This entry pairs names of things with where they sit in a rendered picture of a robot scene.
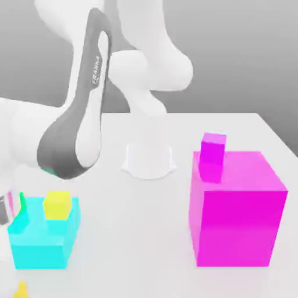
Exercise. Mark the large cyan box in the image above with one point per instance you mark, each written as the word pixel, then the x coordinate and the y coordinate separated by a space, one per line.
pixel 39 255

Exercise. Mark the large magenta box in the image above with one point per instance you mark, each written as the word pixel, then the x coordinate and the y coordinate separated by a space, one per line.
pixel 242 223

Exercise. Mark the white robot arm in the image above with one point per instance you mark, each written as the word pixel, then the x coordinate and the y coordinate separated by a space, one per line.
pixel 149 69

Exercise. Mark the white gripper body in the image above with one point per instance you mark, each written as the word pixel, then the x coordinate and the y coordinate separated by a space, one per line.
pixel 3 244

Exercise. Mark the small yellow cube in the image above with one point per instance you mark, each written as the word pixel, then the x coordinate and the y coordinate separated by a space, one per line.
pixel 57 206

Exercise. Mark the small orange cube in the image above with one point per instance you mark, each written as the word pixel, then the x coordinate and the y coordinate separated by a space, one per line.
pixel 21 292

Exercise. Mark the small magenta cube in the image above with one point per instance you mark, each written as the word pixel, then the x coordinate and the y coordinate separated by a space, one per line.
pixel 211 160

